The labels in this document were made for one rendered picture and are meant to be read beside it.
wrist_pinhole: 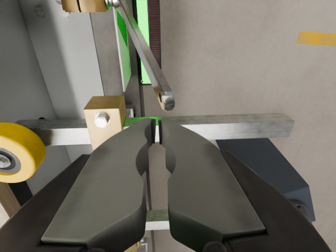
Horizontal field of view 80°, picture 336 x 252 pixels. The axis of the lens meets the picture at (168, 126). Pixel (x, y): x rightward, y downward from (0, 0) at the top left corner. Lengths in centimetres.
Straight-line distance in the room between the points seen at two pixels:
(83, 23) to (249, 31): 89
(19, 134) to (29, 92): 23
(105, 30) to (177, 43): 74
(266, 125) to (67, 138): 31
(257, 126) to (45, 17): 47
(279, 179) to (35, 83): 91
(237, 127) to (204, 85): 90
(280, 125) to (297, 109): 117
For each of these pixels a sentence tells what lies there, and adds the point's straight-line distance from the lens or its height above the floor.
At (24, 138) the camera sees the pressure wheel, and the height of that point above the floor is 89.
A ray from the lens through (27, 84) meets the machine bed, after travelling 53.
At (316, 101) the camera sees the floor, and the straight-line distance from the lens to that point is 157.
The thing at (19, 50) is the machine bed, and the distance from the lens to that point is 53.
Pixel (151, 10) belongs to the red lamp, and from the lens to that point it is 42.
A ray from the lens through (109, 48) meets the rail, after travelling 43.
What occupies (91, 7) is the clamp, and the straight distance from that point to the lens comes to 26.
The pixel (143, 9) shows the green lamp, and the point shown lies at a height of 70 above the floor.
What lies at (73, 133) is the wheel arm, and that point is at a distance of 34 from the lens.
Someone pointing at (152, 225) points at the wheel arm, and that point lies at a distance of 50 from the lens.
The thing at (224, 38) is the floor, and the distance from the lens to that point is 118.
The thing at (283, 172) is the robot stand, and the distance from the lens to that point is 101.
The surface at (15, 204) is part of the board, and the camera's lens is 44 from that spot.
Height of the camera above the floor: 112
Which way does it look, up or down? 59 degrees down
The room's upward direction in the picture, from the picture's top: 174 degrees clockwise
